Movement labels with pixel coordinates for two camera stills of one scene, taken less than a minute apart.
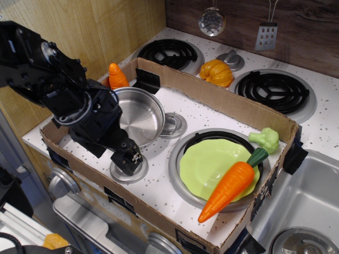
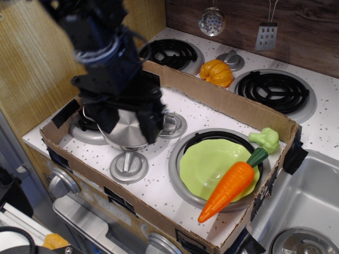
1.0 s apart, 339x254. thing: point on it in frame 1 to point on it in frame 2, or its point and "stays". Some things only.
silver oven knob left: x=61 y=184 stays
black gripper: x=105 y=133 to x=139 y=90
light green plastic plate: x=203 y=162 stays
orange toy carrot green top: x=236 y=180 stays
